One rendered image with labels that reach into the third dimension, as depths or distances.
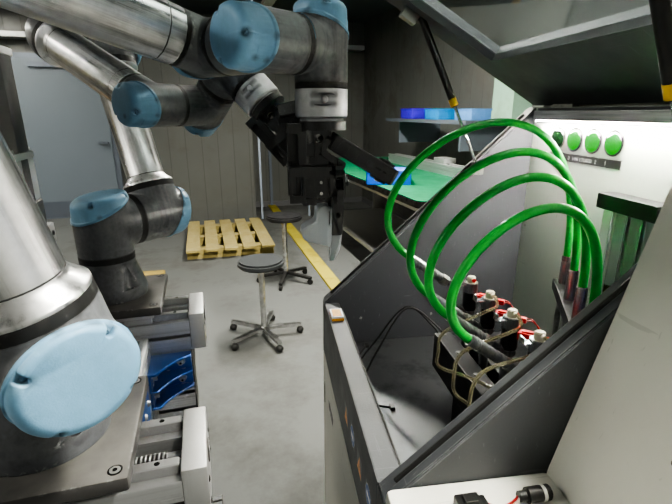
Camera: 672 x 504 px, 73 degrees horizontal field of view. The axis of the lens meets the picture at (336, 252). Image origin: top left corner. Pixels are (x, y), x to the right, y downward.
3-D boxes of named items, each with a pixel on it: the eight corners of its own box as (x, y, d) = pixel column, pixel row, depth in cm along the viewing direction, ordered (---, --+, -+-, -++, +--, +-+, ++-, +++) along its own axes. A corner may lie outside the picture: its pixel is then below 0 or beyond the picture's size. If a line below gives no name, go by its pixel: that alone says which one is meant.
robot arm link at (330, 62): (275, 1, 60) (320, 11, 66) (278, 88, 63) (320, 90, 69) (316, -10, 55) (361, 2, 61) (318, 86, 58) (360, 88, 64)
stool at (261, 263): (297, 316, 333) (295, 245, 317) (310, 350, 286) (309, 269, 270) (229, 323, 322) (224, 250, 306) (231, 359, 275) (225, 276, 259)
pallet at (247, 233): (189, 230, 575) (188, 221, 572) (263, 226, 597) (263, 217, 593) (181, 263, 449) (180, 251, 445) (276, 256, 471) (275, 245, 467)
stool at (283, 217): (299, 294, 372) (297, 224, 355) (249, 286, 390) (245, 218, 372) (324, 275, 417) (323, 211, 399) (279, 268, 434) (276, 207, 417)
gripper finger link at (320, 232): (301, 261, 71) (300, 203, 69) (339, 259, 72) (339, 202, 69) (303, 267, 68) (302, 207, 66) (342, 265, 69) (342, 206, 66)
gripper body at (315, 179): (288, 199, 72) (285, 120, 68) (341, 198, 73) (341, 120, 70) (290, 209, 65) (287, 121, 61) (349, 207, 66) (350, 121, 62)
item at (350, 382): (324, 356, 126) (324, 303, 121) (340, 354, 126) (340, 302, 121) (374, 569, 67) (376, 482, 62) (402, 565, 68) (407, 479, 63)
